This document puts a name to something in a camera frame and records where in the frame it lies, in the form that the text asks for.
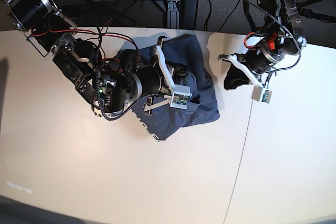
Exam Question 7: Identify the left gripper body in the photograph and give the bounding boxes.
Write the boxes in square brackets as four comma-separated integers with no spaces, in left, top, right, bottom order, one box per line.
[242,49,285,76]

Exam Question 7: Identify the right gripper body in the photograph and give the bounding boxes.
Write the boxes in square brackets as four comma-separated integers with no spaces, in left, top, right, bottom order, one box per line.
[125,65,171,108]

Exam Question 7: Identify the blue grey T-shirt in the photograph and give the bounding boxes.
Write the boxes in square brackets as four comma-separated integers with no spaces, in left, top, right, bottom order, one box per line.
[112,34,221,142]

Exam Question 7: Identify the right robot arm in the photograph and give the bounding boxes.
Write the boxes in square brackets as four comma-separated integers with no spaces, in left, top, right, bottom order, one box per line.
[2,0,177,121]

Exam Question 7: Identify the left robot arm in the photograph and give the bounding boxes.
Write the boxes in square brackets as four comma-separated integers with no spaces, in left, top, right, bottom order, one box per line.
[235,0,307,88]

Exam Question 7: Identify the aluminium table leg profile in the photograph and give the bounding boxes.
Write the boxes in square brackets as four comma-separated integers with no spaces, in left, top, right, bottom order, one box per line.
[166,0,180,29]

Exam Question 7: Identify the black power adapter brick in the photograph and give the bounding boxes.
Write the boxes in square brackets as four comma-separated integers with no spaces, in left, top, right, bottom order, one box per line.
[180,0,198,30]

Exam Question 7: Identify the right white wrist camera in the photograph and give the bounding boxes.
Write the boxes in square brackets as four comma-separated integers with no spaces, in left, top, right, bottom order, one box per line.
[170,84,192,110]

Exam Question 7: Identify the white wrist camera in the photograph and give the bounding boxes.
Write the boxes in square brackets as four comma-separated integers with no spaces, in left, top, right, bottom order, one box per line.
[170,84,192,110]
[251,86,272,104]

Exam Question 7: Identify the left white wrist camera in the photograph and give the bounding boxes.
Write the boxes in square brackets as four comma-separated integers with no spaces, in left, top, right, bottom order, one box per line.
[251,86,272,104]

